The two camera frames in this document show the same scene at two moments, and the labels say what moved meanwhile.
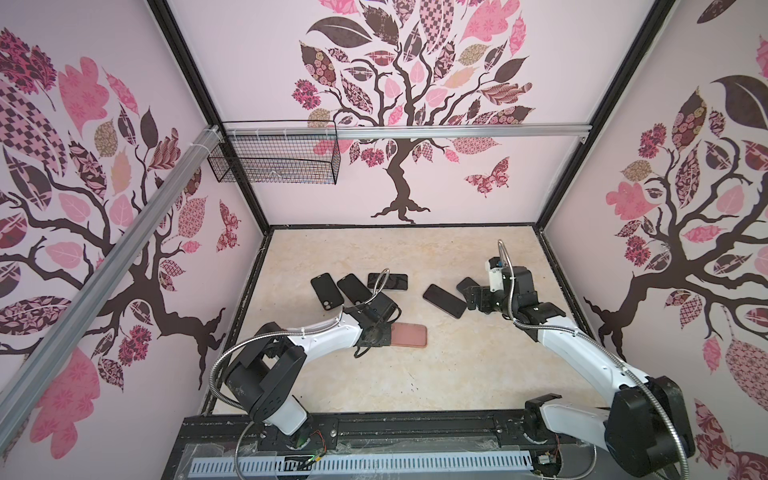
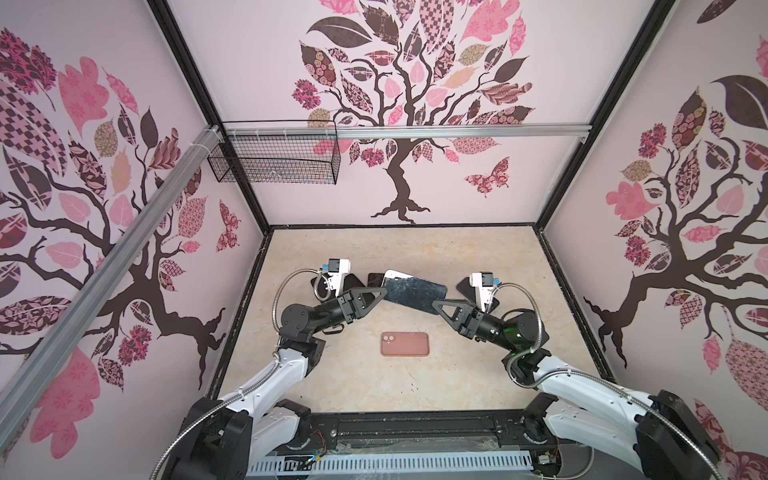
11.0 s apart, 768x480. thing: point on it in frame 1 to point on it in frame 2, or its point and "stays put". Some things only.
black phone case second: x=354 y=289 stays put
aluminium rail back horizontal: x=398 y=131 stays put
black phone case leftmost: x=326 y=291 stays put
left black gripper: x=386 y=338 to x=351 y=303
